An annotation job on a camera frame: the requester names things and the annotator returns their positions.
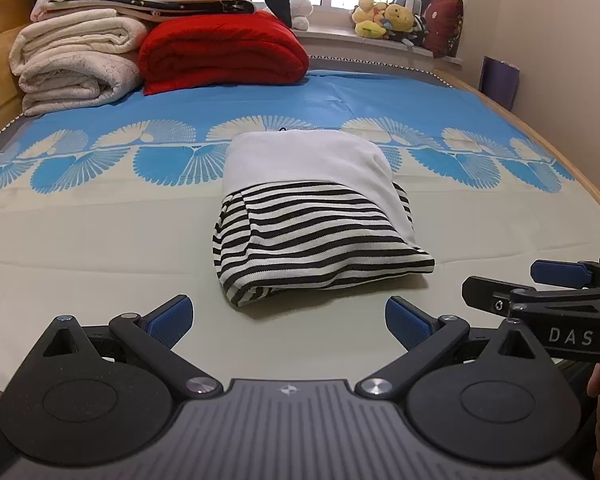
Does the blue fan-print bed sheet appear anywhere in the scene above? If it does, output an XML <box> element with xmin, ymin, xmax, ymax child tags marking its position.
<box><xmin>0</xmin><ymin>70</ymin><xmax>600</xmax><ymax>402</ymax></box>

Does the black-and-white striped plush toy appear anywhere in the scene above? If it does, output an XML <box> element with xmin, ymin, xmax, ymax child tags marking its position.
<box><xmin>410</xmin><ymin>12</ymin><xmax>429</xmax><ymax>46</ymax></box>

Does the white plush toy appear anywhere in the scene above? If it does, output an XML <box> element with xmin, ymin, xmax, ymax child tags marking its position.
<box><xmin>289</xmin><ymin>0</ymin><xmax>315</xmax><ymax>31</ymax></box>

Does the striped and white child's top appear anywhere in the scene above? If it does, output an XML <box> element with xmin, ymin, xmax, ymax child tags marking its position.
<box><xmin>211</xmin><ymin>130</ymin><xmax>436</xmax><ymax>310</ymax></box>

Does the white window sill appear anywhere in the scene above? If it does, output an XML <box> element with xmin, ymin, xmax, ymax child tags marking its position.
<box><xmin>297</xmin><ymin>27</ymin><xmax>464</xmax><ymax>67</ymax></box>

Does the red folded blanket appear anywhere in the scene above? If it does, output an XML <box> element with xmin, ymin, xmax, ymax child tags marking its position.
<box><xmin>138</xmin><ymin>10</ymin><xmax>311</xmax><ymax>96</ymax></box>

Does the yellow and blue plush toy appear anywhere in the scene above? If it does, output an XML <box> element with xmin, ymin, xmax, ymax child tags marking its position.
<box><xmin>382</xmin><ymin>4</ymin><xmax>416</xmax><ymax>36</ymax></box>

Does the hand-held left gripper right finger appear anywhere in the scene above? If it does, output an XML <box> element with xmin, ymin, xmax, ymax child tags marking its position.
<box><xmin>355</xmin><ymin>296</ymin><xmax>556</xmax><ymax>403</ymax></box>

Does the yellow duck plush toy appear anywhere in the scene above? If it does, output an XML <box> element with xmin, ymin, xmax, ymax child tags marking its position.
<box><xmin>351</xmin><ymin>0</ymin><xmax>389</xmax><ymax>40</ymax></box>

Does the dark dotted folded blanket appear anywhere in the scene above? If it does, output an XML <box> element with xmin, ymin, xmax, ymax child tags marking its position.
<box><xmin>115</xmin><ymin>0</ymin><xmax>257</xmax><ymax>24</ymax></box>

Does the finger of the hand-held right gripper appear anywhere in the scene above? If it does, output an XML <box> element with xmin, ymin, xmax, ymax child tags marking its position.
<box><xmin>529</xmin><ymin>257</ymin><xmax>600</xmax><ymax>292</ymax></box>
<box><xmin>461</xmin><ymin>275</ymin><xmax>600</xmax><ymax>323</ymax></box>

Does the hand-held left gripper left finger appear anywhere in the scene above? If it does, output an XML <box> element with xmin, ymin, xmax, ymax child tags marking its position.
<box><xmin>27</xmin><ymin>294</ymin><xmax>223</xmax><ymax>402</ymax></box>

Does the purple box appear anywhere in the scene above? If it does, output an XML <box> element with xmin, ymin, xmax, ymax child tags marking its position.
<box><xmin>481</xmin><ymin>56</ymin><xmax>521</xmax><ymax>110</ymax></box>

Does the dark red cushion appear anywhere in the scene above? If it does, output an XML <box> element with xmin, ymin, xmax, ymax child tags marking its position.
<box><xmin>422</xmin><ymin>0</ymin><xmax>465</xmax><ymax>59</ymax></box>

